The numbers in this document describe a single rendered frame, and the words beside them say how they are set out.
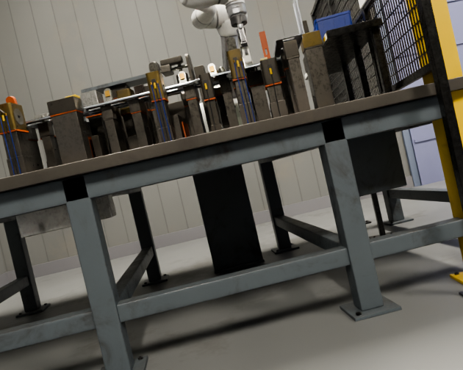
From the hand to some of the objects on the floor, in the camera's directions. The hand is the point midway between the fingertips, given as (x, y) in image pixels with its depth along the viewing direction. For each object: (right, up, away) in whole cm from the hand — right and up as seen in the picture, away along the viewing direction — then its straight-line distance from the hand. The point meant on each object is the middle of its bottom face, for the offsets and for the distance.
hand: (248, 60), depth 213 cm
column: (-4, -106, +82) cm, 134 cm away
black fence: (+80, -88, +28) cm, 122 cm away
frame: (-8, -109, +15) cm, 110 cm away
